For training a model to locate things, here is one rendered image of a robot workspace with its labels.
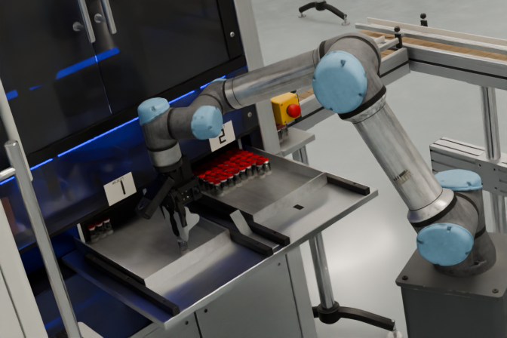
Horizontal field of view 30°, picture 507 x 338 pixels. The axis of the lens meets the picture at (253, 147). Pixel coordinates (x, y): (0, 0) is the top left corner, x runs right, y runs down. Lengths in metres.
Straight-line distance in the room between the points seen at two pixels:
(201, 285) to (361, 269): 1.61
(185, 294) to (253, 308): 0.68
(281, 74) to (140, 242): 0.62
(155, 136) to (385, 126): 0.55
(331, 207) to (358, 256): 1.43
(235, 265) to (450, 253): 0.53
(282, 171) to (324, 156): 2.04
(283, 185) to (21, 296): 1.04
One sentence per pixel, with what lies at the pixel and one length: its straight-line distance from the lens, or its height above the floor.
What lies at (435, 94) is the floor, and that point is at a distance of 5.19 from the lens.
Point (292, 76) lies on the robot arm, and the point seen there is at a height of 1.30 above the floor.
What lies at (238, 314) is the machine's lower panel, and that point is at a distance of 2.86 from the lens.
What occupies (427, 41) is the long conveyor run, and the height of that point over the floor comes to 0.93.
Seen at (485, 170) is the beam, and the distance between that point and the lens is 3.29.
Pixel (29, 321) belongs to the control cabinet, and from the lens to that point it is 1.78.
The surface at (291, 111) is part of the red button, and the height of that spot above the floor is 1.00.
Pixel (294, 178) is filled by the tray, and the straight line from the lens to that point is 2.61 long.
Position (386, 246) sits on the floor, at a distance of 3.90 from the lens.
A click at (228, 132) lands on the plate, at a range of 2.63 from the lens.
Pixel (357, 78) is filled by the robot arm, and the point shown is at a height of 1.35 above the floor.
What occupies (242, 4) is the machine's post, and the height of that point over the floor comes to 1.35.
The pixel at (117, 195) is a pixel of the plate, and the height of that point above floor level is 1.01.
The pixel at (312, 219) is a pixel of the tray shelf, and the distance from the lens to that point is 2.41.
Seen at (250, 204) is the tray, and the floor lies 0.88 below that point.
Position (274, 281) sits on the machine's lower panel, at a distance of 2.91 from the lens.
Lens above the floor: 2.08
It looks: 25 degrees down
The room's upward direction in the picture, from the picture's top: 12 degrees counter-clockwise
